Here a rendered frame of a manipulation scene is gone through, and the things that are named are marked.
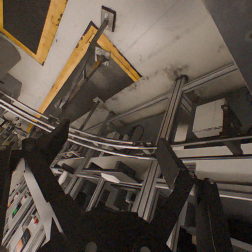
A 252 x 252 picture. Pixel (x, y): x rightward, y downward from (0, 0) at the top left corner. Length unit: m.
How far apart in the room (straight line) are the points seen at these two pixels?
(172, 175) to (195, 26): 1.08
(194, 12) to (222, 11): 0.72
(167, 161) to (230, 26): 0.35
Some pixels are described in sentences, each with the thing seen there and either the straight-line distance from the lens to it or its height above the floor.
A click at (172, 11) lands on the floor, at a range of 1.17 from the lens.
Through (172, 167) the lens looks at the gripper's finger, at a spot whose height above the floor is 1.03.
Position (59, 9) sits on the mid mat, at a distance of 1.54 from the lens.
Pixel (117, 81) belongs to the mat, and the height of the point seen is 0.01.
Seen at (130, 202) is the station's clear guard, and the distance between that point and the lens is 0.93.
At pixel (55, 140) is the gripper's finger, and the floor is 1.06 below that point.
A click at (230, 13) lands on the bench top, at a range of 0.44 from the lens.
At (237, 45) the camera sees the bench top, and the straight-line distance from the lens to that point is 0.47.
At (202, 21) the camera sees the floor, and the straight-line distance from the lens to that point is 1.17.
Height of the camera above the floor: 1.10
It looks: 30 degrees down
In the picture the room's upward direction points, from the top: 155 degrees counter-clockwise
